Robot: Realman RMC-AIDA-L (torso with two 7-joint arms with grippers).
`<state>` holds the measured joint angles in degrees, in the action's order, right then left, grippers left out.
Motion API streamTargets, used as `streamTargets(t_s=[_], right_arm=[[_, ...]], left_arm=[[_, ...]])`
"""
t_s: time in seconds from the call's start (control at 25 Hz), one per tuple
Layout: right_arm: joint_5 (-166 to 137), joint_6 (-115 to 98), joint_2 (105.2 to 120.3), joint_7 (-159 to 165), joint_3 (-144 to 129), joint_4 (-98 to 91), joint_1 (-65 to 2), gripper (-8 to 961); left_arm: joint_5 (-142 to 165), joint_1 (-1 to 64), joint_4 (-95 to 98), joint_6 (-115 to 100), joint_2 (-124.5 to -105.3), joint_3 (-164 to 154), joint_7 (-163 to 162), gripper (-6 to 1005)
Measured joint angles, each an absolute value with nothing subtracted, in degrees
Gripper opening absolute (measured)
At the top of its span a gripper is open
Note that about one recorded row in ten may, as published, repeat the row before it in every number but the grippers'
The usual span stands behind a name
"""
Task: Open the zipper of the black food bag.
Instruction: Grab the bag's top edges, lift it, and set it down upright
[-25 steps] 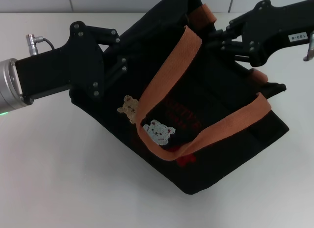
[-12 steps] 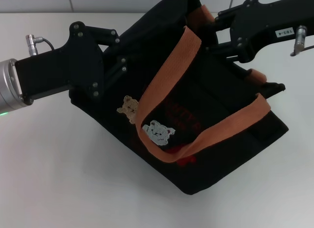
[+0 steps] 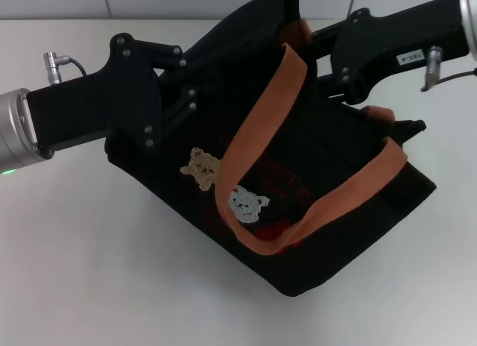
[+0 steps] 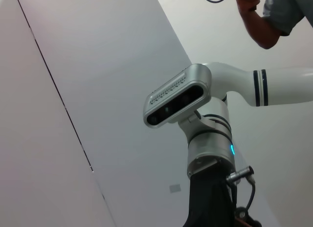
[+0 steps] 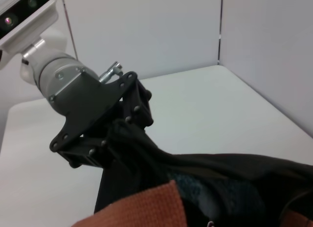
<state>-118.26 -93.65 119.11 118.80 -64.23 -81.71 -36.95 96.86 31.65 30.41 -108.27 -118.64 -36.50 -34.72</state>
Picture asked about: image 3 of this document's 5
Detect left gripper cable connector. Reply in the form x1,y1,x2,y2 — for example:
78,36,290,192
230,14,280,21
42,51,89,87

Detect gripper cable connector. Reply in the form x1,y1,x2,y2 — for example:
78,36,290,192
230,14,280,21
42,51,89,87
420,45,477,93

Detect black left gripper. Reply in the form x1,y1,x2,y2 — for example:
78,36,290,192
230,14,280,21
25,32,199,161

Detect black food bag orange straps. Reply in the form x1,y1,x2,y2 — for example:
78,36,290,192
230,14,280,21
104,0,438,298

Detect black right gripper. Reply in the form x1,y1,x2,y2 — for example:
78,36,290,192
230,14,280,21
311,0,471,104

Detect right gripper cable connector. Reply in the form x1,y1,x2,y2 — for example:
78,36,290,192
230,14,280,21
420,45,477,93

